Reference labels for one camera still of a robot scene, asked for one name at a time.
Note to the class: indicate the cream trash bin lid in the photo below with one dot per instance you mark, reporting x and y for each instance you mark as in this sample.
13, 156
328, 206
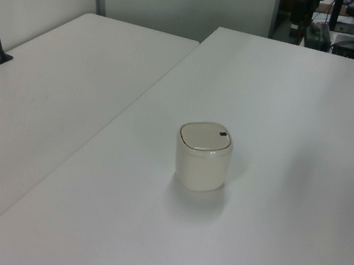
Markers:
203, 138

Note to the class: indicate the cream lidded trash bin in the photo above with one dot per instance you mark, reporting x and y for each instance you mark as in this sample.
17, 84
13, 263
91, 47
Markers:
199, 168

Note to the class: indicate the black electronics box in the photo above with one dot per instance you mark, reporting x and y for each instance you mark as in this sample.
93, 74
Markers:
351, 46

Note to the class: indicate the grey green box device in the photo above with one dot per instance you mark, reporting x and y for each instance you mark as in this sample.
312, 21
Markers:
317, 37

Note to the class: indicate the white folding side table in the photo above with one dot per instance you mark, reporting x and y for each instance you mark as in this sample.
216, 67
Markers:
49, 101

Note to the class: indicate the black upright stand pole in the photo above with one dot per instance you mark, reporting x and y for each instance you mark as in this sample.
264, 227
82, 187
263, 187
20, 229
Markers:
336, 11

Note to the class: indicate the black flat mat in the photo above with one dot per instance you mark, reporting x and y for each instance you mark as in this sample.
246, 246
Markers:
347, 29

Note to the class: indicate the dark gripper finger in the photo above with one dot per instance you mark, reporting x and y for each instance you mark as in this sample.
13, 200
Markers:
292, 29
296, 30

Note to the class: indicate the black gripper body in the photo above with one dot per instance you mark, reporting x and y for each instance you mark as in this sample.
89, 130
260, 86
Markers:
298, 10

